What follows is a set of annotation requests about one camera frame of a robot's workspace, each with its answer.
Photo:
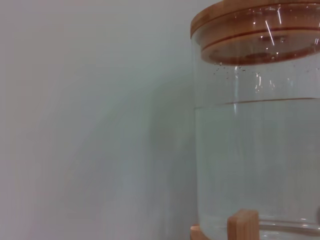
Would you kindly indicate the wooden dispenser stand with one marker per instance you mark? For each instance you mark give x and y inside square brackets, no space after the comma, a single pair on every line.
[242,225]

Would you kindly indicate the glass water dispenser jar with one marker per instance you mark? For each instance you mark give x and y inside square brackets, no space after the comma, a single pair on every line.
[255,150]

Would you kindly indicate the round wooden jar lid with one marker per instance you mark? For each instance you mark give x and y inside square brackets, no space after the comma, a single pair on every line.
[220,20]

